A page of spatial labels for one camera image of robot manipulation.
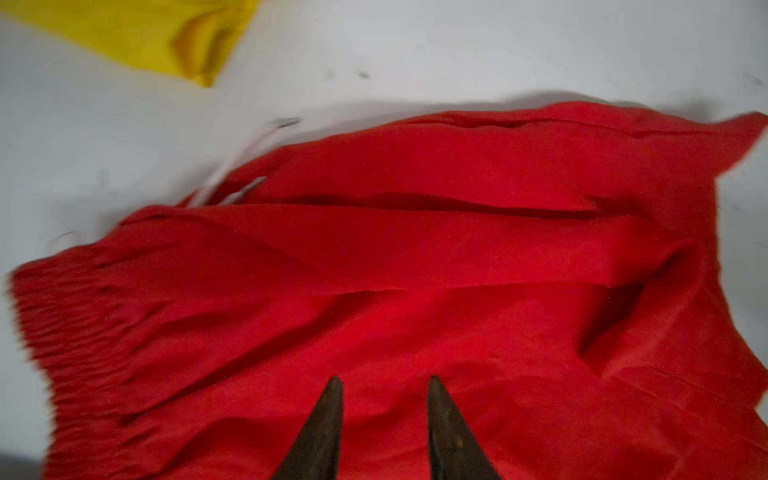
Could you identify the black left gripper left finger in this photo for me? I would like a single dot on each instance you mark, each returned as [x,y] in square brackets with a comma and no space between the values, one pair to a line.
[315,452]

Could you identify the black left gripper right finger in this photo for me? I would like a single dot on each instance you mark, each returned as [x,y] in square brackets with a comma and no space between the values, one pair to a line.
[454,452]

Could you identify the red shorts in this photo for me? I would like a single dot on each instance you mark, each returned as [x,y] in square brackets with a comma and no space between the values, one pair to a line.
[556,268]

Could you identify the yellow shorts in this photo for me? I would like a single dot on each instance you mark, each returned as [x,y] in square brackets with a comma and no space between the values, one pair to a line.
[191,40]

